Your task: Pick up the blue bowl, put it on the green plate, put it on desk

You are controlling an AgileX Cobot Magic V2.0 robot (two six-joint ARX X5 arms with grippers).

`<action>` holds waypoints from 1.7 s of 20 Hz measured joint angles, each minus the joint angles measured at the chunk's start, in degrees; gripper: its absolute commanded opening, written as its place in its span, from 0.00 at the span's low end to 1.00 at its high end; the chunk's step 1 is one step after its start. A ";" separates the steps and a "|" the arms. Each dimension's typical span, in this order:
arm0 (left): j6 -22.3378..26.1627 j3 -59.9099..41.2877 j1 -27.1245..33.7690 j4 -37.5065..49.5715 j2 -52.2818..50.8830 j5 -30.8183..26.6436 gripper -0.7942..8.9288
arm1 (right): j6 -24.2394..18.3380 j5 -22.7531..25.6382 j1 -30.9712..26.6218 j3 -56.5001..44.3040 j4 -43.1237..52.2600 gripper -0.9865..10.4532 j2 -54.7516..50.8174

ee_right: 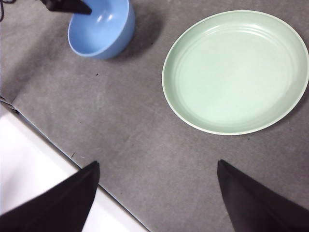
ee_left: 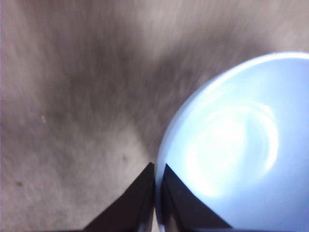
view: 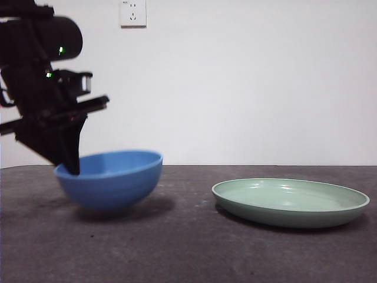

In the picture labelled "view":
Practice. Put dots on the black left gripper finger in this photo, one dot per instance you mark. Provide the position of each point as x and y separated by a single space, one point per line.
72 147
41 144

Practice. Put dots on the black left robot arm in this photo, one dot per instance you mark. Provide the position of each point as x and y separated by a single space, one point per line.
29 59

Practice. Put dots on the pale green plate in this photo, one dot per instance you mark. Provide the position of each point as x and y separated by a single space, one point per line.
290 216

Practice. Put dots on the white wall socket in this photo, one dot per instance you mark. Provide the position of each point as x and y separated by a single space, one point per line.
133 14

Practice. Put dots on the blue ribbed bowl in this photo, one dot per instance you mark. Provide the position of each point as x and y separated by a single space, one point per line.
117 191

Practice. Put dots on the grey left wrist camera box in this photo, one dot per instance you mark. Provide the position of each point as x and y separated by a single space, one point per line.
85 83

